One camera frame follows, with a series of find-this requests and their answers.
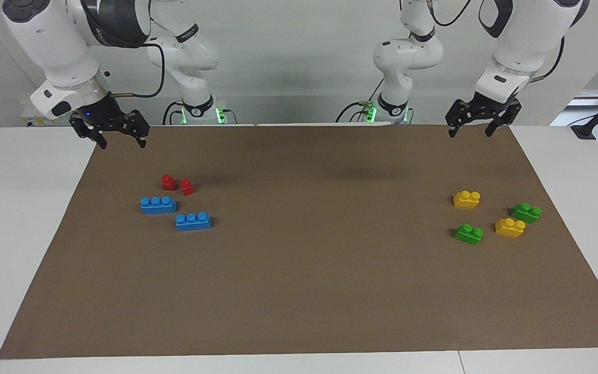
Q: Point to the brown table mat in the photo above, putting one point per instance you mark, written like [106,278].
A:
[304,270]

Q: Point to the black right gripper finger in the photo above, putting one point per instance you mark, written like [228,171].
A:
[143,136]
[100,139]

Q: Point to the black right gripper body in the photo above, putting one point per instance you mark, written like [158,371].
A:
[104,117]

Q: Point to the yellow toy block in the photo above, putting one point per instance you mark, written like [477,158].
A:
[509,229]
[466,200]

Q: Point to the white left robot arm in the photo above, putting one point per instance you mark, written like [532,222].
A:
[517,31]

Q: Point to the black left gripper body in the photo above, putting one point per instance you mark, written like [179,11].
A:
[483,109]

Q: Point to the red toy block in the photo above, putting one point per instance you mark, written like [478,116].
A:
[187,187]
[168,182]

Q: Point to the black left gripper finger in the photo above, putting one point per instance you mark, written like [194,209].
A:
[452,130]
[493,127]

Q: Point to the blue toy block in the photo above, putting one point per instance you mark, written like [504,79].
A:
[158,206]
[193,223]

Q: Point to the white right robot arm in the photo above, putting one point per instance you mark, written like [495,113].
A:
[44,41]

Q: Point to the white power strip box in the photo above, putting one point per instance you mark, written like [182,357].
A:
[28,117]

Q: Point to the green toy block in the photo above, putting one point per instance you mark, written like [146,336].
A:
[468,235]
[525,214]

